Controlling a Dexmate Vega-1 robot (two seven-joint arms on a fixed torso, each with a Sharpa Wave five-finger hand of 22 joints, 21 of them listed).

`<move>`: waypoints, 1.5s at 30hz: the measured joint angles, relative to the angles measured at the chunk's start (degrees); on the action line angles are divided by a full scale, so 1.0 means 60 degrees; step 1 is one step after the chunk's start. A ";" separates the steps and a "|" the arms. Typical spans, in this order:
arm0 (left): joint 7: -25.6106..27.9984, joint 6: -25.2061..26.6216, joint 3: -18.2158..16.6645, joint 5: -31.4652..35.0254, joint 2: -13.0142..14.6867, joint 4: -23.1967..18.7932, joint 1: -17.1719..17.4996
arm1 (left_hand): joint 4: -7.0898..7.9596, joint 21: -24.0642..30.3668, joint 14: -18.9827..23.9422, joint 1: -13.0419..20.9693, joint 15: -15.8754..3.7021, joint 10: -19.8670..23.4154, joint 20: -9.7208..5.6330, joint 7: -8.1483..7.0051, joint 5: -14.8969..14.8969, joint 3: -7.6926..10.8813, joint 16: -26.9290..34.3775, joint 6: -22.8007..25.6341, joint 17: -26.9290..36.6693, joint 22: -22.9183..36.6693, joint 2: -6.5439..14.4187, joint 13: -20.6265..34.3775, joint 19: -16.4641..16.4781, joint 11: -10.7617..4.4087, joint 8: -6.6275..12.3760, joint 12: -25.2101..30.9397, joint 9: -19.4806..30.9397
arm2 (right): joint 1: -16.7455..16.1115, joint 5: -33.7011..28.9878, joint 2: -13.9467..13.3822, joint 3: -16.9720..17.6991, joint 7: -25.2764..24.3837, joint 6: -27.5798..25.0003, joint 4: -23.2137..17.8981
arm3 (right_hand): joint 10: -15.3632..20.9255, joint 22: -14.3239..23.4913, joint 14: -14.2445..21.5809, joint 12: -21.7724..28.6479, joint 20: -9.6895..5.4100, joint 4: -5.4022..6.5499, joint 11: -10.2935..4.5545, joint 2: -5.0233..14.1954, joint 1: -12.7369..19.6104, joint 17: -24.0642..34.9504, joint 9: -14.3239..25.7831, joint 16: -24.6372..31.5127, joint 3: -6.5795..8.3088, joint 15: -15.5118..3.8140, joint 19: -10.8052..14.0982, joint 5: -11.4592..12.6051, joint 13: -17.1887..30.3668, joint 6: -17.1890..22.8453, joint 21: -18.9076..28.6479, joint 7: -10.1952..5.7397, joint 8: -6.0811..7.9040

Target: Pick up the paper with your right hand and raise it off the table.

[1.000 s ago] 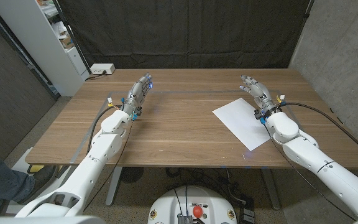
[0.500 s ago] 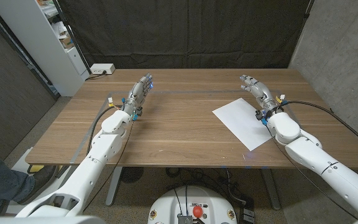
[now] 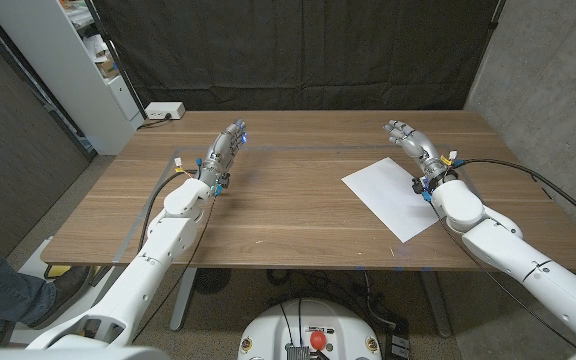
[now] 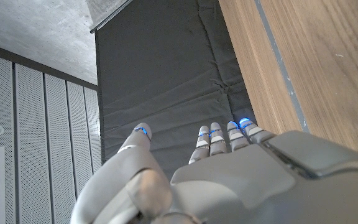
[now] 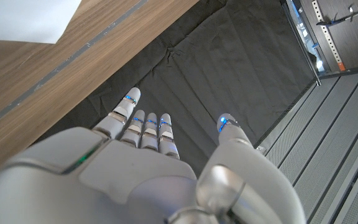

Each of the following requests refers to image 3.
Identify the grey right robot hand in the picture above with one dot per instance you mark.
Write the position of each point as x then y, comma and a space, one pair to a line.
420, 147

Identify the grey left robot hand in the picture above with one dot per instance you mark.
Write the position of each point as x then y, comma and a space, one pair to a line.
218, 160

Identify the white paper sheet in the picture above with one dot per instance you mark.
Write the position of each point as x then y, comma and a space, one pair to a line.
388, 195

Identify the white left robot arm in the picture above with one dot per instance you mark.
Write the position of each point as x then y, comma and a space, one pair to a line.
133, 290

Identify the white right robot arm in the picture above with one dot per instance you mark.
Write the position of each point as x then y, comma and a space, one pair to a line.
518, 255

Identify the white power strip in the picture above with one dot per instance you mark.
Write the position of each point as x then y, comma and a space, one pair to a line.
165, 110

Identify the black round floor device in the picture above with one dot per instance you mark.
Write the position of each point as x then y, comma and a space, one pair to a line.
212, 280

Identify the black backdrop cloth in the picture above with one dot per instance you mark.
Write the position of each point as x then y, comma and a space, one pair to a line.
293, 50

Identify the black backdrop stand pole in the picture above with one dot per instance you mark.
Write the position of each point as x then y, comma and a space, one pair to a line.
118, 65
494, 20

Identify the grey table leg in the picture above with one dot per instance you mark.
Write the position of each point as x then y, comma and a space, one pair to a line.
438, 310
183, 300

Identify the cardboard box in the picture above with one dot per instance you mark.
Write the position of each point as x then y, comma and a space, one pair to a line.
107, 67

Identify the white shelf cabinet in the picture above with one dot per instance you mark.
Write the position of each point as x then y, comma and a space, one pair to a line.
68, 75

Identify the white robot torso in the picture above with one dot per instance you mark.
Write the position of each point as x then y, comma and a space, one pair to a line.
268, 330

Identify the brown shoe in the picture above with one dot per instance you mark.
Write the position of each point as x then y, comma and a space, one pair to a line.
70, 285

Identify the black floor power strip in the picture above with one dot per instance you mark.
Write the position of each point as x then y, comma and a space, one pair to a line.
399, 346

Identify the red emergency stop button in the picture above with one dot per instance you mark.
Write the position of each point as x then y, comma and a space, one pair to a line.
318, 340

